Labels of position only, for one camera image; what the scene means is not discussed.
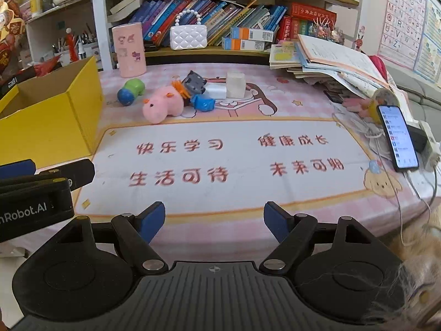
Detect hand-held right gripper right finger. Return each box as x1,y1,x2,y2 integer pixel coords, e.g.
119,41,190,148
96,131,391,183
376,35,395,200
258,201,376,276

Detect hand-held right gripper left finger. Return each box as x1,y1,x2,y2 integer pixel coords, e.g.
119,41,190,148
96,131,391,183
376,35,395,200
57,201,169,276

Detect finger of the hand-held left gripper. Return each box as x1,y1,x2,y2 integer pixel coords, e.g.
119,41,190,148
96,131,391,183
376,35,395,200
0,159,37,180
34,160,96,192

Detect yellow cardboard box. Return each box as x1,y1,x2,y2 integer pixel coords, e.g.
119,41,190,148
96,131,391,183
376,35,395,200
0,55,104,170

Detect pink plush animal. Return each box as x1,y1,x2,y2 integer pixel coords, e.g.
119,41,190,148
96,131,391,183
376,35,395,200
142,80,190,124

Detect white soft block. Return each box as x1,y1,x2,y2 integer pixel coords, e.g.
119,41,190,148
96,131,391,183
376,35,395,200
225,72,248,100

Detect grey-blue toy car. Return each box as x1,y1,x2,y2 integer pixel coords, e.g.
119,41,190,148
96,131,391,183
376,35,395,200
181,70,208,96

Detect pink printed desk mat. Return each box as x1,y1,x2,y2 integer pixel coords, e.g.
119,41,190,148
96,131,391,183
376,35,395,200
74,63,428,259

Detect black box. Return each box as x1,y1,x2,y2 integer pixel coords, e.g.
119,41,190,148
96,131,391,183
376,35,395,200
0,65,39,98

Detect green and blue toy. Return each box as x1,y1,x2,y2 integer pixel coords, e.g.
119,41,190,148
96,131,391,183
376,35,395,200
117,78,146,107

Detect red crinkled packet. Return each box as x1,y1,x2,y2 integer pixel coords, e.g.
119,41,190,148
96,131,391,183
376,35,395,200
31,55,63,77

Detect small blue toy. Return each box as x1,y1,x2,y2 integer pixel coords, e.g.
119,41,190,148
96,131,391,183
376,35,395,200
190,95,216,112

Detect pens in white holders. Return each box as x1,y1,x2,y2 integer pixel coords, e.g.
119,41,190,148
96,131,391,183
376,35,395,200
51,24,101,63

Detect red and white figure bottle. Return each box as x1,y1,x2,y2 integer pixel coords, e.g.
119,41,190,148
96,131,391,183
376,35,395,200
65,28,78,61

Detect pink cartoon cylinder container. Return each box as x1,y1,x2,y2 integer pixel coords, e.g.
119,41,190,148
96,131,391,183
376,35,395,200
112,22,147,78

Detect red festive printed bag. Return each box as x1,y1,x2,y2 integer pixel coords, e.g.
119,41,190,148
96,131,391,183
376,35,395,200
0,0,29,77

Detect white shelf unit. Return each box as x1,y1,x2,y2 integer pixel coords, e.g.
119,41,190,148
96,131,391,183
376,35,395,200
25,0,101,67

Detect white cylinder block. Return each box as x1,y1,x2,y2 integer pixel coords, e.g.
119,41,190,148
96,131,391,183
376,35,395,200
206,83,228,100

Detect beige fluffy fabric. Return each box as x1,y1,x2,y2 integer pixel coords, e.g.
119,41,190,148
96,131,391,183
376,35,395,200
365,206,441,331

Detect black smartphone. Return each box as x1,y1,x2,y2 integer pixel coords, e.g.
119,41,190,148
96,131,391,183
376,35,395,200
376,104,420,173

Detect yellow and pink toy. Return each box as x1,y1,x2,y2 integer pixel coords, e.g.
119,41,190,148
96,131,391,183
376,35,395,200
344,88,401,122

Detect cream paged thick book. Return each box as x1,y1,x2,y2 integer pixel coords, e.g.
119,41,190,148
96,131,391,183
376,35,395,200
106,7,139,24
109,0,149,13

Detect black charger plug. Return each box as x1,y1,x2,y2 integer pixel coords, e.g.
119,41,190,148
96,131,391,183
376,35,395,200
407,126,428,153

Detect pile of workbooks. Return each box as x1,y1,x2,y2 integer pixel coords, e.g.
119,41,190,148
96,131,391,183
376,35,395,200
269,34,391,91

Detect white power strip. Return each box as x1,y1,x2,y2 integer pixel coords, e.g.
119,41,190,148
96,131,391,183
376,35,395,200
410,119,441,172

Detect wooden bookshelf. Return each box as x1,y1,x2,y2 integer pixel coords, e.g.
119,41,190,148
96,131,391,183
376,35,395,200
103,0,363,67

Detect orange and blue carton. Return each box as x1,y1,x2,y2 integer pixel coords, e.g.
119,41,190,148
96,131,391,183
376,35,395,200
230,27,275,41
221,37,271,52

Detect pink red fabric item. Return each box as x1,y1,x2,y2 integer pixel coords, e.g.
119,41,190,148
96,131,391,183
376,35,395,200
370,55,389,81

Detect grey sofa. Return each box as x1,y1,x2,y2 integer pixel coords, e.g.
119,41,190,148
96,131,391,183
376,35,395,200
396,72,441,125

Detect small figurine set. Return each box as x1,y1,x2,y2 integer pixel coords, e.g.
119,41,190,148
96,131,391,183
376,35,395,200
308,19,345,44

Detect row of colourful books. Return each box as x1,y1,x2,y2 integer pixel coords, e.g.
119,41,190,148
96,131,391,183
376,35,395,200
129,0,289,47

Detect red boxed book set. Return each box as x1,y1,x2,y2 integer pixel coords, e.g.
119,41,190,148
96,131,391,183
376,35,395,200
277,3,338,42

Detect white cables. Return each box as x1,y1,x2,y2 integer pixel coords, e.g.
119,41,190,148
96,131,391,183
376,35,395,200
363,124,435,246

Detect white quilted pearl-handle handbag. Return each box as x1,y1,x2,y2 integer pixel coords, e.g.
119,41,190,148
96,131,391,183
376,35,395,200
170,9,209,51

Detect cartoon wall sticker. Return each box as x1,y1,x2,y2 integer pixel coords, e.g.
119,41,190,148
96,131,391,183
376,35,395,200
353,26,368,51

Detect yellow chart wall poster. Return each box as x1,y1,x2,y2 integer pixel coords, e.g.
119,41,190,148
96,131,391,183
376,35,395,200
413,0,441,84

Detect alphabet wall poster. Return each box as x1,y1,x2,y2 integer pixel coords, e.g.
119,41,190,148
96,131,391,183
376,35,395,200
377,0,428,71

